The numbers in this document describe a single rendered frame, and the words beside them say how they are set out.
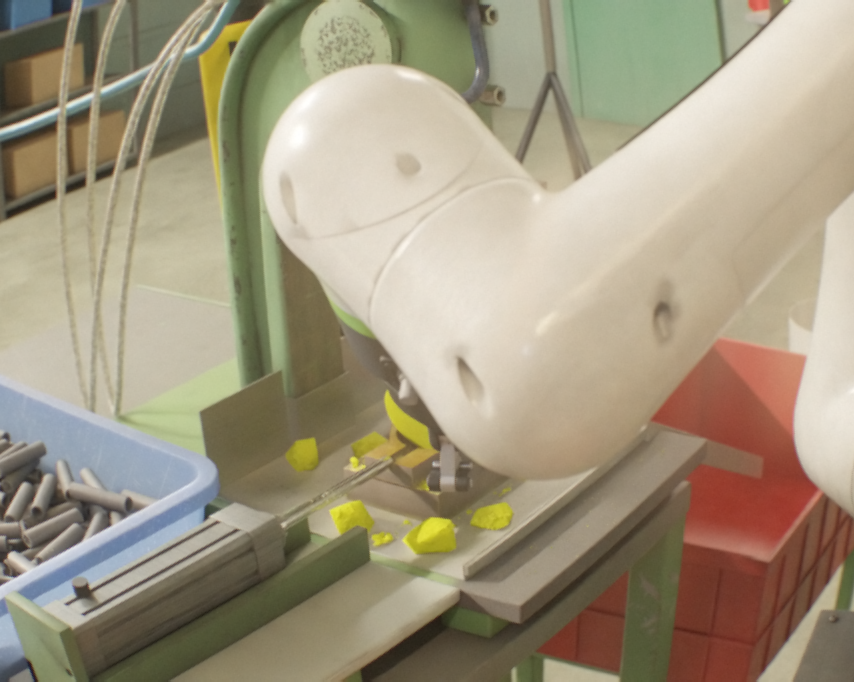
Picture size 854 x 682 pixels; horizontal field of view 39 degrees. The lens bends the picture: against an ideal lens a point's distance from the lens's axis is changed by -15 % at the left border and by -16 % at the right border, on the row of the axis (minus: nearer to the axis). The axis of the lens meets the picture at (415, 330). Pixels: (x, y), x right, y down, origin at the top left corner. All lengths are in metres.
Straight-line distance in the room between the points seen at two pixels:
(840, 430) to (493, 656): 0.31
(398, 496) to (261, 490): 0.13
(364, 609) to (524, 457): 0.39
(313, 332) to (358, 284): 0.56
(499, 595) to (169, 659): 0.25
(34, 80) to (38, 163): 0.47
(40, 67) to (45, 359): 5.08
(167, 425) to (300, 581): 0.36
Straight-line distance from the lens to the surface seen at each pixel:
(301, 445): 1.13
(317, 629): 0.91
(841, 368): 0.88
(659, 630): 1.24
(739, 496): 2.02
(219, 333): 1.61
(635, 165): 0.58
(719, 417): 2.09
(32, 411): 1.25
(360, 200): 0.59
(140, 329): 1.66
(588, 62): 7.21
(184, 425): 1.26
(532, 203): 0.58
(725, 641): 1.51
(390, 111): 0.61
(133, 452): 1.12
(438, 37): 0.97
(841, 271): 0.87
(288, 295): 1.13
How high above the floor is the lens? 1.50
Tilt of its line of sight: 21 degrees down
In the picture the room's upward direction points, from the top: 4 degrees counter-clockwise
